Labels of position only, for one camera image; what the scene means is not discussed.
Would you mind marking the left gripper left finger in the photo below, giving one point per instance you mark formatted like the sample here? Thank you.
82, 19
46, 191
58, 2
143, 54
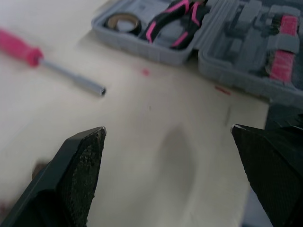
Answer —
71, 179

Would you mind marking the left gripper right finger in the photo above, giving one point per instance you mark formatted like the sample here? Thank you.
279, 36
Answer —
272, 170

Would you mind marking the grey plastic tool case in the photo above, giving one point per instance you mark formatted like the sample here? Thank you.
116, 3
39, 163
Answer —
227, 40

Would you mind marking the black tape roll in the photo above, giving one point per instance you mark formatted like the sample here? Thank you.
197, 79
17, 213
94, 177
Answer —
124, 23

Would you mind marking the pink and black pliers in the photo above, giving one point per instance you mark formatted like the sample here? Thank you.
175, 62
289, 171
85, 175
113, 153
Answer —
176, 22

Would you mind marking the pink bit holder strip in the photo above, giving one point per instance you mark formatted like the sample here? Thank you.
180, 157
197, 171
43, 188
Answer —
284, 47

